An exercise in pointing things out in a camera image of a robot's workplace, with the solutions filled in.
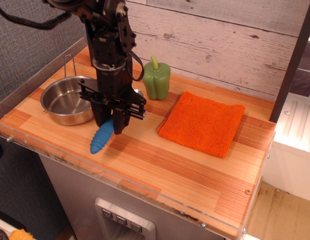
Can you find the dark right upright post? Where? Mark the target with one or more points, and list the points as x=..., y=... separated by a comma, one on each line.
x=292, y=68

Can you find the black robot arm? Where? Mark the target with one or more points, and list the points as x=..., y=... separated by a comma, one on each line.
x=110, y=42

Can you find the stainless steel pot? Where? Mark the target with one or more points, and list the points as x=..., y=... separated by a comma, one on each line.
x=62, y=100

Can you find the orange yellow object bottom left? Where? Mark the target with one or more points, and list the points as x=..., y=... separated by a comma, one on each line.
x=20, y=234

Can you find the blue handled metal spoon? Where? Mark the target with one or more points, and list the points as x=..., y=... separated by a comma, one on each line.
x=105, y=131

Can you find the dark upright post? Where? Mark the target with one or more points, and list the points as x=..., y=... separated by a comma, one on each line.
x=292, y=68
x=89, y=35

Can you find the grey toy kitchen cabinet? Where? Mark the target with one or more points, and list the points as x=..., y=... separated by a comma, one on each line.
x=77, y=192

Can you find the orange knitted cloth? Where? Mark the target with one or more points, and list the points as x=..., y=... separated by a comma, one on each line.
x=202, y=124

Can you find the white toy sink unit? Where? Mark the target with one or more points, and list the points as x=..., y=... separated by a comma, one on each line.
x=288, y=162

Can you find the clear acrylic edge guard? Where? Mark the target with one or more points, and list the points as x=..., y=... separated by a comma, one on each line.
x=208, y=191

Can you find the silver dispenser button panel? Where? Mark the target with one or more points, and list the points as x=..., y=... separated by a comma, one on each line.
x=117, y=223

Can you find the dark left upright post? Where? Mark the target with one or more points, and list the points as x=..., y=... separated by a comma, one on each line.
x=89, y=35

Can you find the green toy bell pepper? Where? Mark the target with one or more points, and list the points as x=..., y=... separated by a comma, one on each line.
x=156, y=79

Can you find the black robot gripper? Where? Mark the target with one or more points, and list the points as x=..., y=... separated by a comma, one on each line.
x=113, y=87

